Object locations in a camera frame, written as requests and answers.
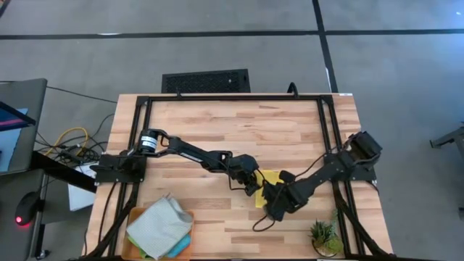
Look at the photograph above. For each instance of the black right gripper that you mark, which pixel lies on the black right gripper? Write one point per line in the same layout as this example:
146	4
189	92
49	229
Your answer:
281	203

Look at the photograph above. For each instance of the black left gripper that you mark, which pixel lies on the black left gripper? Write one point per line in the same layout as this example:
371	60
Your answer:
241	176

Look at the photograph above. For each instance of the yellow microfiber towel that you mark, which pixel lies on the yellow microfiber towel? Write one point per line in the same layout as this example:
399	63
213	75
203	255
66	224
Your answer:
272	177

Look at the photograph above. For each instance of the blue microfiber towel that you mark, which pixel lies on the blue microfiber towel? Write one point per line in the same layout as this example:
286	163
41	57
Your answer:
179	246

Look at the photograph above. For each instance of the grey waffle microfiber towel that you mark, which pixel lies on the grey waffle microfiber towel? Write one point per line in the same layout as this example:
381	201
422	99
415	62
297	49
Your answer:
159	228

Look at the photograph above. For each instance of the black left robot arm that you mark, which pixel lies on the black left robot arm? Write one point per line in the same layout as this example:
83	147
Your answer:
195	156

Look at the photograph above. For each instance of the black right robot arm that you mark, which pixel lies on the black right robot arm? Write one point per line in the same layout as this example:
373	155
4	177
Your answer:
326	177

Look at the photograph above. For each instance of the small potted succulent plant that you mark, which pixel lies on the small potted succulent plant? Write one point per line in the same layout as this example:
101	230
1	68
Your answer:
324	235

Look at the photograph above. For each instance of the black perforated floor grille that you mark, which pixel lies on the black perforated floor grille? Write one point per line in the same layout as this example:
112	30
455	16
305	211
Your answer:
204	81

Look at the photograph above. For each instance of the orange plastic bin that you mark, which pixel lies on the orange plastic bin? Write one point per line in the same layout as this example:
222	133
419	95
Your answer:
135	214

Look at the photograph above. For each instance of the white paper sheet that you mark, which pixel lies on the white paper sheet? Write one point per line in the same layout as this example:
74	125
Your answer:
79	195

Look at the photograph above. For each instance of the grey stand leg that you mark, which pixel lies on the grey stand leg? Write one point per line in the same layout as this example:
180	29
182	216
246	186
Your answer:
449	137

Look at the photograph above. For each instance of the black desk bar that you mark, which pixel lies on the black desk bar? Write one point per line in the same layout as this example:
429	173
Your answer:
61	174

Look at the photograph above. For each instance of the black computer mouse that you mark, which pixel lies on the black computer mouse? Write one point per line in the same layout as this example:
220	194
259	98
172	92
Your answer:
26	210

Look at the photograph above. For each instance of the grey laptop computer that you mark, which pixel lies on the grey laptop computer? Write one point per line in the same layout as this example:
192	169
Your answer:
21	119

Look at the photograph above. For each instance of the grey side desk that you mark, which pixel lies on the grey side desk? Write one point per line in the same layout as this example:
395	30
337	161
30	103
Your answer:
7	246

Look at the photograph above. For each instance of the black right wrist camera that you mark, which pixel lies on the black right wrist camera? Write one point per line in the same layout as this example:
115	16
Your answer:
287	176

